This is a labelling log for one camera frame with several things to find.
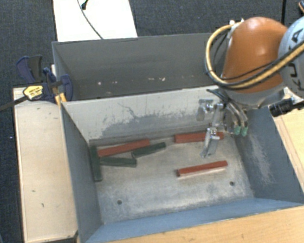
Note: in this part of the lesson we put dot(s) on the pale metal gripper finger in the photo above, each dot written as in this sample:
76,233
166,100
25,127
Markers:
211,142
205,102

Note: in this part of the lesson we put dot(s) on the red-brown flat block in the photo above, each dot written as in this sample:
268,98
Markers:
201,168
189,137
122,148

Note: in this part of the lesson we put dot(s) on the dark green flat block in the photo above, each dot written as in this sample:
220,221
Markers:
149,149
118,162
96,165

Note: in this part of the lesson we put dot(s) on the grey metal bin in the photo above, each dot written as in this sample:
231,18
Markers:
160,196

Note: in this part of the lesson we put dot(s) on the pale wood flat board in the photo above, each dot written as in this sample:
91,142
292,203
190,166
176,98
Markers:
43,171

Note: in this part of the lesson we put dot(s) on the black cylinder on white bracket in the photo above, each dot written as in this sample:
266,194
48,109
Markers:
284,107

